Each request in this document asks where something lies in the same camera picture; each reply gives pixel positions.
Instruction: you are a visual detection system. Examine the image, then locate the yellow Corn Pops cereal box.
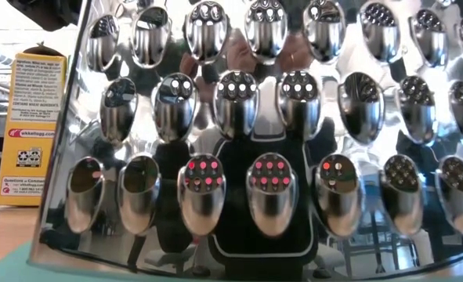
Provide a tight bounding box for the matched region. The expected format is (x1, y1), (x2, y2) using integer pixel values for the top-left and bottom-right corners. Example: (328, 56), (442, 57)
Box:
(0, 42), (68, 208)

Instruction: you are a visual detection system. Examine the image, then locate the steel box grater teal base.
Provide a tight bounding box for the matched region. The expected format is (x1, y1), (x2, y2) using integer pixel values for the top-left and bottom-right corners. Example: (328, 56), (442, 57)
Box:
(0, 0), (463, 282)

